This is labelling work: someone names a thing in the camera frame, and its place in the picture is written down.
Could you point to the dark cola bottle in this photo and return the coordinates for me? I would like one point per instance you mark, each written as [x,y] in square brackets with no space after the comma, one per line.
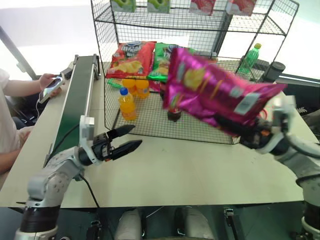
[174,115]

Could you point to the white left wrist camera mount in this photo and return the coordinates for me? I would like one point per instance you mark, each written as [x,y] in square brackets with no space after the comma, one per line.
[87,130]

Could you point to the green conveyor belt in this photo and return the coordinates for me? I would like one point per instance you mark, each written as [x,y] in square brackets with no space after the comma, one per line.
[75,100]

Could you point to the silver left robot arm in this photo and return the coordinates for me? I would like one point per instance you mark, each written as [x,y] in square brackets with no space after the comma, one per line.
[50,180]

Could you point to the smartphone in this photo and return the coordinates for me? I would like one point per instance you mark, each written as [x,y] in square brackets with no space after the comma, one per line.
[51,90]

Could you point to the black cylindrical object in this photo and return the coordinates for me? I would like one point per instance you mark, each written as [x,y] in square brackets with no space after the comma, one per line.
[275,70]

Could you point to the green plastic bottle yellow cap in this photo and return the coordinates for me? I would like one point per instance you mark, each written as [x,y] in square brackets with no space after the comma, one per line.
[250,58]

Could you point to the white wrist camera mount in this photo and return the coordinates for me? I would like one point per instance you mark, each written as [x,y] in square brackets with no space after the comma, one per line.
[280,117]
[87,130]

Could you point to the person's bare hand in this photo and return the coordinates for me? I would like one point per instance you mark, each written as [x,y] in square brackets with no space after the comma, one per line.
[46,80]

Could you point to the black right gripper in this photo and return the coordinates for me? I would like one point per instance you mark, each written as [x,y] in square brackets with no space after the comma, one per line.
[256,135]

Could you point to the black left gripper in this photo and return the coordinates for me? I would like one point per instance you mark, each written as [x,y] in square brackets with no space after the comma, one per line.
[101,147]

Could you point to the white and black rounded shape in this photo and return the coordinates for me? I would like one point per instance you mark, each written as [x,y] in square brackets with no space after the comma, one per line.
[193,223]

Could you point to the magenta chips bag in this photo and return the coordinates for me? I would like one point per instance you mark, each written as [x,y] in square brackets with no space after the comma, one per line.
[212,90]

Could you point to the person in white shirt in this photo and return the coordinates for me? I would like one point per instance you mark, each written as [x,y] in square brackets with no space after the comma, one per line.
[8,120]

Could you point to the green snack box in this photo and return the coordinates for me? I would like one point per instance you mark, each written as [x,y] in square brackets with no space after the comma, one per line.
[158,5]
[123,5]

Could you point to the orange soda bottle blue cap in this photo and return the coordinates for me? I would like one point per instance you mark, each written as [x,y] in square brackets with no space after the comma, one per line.
[127,106]

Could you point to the black table bracket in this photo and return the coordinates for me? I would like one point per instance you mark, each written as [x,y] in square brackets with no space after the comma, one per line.
[230,222]

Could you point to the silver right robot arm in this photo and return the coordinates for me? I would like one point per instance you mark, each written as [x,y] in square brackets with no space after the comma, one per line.
[305,165]

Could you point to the small red chips bag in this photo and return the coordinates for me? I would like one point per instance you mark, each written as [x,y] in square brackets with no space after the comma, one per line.
[155,86]

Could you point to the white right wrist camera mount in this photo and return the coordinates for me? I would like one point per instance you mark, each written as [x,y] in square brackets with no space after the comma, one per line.
[280,117]

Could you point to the red snack box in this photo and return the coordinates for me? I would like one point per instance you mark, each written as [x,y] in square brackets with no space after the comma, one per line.
[240,7]
[202,6]

